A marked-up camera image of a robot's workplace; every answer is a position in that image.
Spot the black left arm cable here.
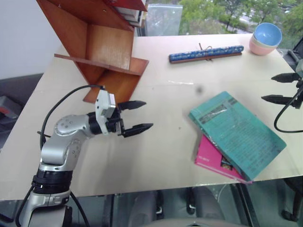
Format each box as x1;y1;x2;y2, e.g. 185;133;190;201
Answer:
39;85;106;144

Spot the pink book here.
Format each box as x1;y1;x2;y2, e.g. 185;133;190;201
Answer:
194;134;253;184

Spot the pink bowl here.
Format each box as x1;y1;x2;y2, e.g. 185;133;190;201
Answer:
249;35;277;56

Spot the blue patterned rolled scroll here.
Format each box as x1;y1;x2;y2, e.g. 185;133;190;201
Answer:
169;43;245;64

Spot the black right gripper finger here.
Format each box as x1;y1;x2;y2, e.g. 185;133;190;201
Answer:
261;94;297;105
271;72;300;84

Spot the black device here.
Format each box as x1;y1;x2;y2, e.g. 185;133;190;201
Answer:
283;35;303;71

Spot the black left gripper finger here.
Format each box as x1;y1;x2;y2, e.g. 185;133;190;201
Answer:
118;100;147;112
117;122;154;139

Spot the grey chair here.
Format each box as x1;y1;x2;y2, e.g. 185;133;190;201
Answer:
131;186;227;224

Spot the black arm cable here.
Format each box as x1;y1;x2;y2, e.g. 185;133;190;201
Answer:
274;89;303;133
39;85;106;144

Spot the stack of white-edged books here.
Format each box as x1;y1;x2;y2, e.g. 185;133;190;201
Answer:
115;6;145;28

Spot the red and grey box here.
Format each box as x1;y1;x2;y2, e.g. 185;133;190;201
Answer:
0;95;22;119

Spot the dark grey sofa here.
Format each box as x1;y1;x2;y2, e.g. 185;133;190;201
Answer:
0;72;45;149

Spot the teal book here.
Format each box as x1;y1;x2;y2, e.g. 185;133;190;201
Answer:
188;91;287;182

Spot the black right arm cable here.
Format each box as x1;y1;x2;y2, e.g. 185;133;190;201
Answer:
274;89;303;133

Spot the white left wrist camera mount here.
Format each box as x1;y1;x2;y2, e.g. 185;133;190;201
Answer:
95;89;117;136

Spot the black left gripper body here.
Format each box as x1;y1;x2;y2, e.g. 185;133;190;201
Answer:
106;103;125;137

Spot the light blue bowl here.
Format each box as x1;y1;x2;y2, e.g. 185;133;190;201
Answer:
254;22;283;48

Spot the beige table cover sheet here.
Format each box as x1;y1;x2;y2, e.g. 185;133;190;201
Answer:
0;33;303;201

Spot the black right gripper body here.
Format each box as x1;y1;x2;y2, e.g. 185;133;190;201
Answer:
293;79;303;110

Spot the brown wooden bookshelf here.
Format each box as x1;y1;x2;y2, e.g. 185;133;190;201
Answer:
36;0;150;104

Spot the clear plastic sheet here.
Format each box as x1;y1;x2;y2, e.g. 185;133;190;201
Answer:
143;3;184;37

